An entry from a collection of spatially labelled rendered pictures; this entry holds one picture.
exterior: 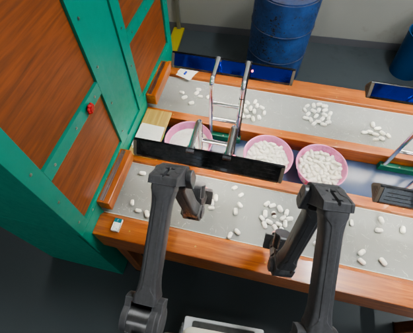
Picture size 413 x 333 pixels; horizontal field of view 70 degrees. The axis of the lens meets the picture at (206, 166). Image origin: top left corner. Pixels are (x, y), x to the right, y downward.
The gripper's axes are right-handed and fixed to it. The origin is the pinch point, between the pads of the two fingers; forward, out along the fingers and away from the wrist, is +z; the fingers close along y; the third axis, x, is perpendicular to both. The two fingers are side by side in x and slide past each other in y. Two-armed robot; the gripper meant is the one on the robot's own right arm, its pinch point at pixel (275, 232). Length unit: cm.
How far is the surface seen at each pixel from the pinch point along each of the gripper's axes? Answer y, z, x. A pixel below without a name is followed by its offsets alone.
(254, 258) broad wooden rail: 6.7, -2.0, 14.0
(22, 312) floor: 138, 12, 101
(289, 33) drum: 4, 154, -96
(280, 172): 4.1, -3.2, -27.6
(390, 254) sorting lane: -53, 13, 6
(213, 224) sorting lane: 27.5, 8.8, 7.7
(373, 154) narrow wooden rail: -48, 52, -30
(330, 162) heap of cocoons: -26, 46, -23
